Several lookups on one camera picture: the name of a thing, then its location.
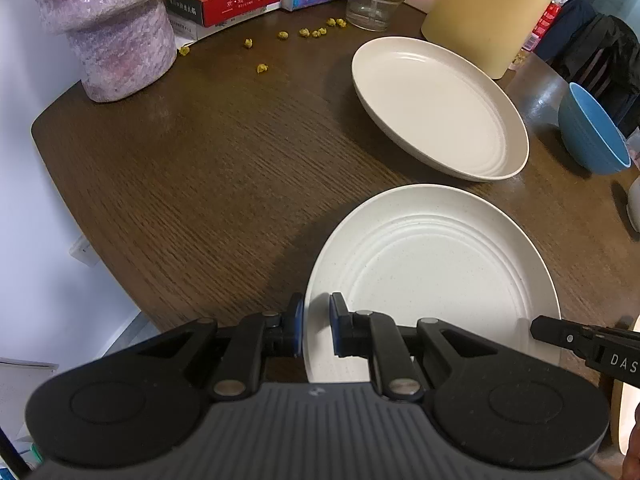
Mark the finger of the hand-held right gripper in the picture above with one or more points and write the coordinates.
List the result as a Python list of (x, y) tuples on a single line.
[(565, 335)]

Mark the red label water bottle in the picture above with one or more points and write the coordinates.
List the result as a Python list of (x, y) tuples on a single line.
[(542, 25)]

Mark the blue bowl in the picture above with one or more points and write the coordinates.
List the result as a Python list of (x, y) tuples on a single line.
[(595, 135)]

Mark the white wall socket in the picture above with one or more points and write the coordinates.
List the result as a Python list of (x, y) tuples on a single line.
[(84, 252)]

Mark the scattered yellow crumbs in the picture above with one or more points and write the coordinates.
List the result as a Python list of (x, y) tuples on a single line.
[(283, 35)]

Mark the purple glittery vase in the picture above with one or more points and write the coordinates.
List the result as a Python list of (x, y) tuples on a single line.
[(110, 30)]

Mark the yellow thermos jug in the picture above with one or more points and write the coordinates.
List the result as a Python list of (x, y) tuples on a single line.
[(485, 15)]

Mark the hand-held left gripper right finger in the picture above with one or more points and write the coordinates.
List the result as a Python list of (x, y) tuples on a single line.
[(336, 330)]

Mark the white storage box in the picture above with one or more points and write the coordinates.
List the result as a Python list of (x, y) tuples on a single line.
[(20, 395)]

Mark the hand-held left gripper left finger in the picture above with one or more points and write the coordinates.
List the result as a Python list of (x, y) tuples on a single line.
[(297, 327)]

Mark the dark blue jacket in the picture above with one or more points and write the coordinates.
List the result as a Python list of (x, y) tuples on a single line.
[(575, 20)]

